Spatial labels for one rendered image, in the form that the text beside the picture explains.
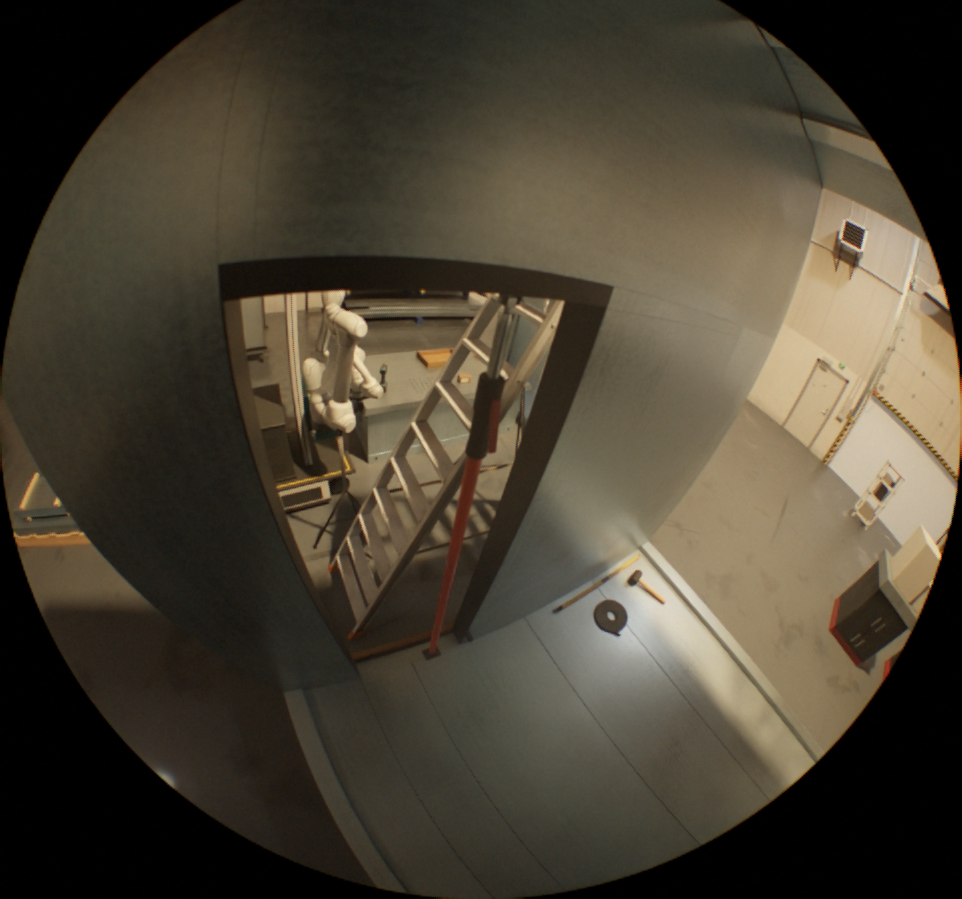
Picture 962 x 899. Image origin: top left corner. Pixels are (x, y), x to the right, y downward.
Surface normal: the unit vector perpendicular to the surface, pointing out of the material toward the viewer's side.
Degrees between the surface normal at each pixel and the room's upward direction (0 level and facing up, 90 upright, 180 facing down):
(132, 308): 90
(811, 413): 90
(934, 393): 90
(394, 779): 0
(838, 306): 90
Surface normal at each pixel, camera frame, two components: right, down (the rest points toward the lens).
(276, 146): 0.47, 0.57
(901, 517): -0.87, 0.13
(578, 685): 0.19, -0.81
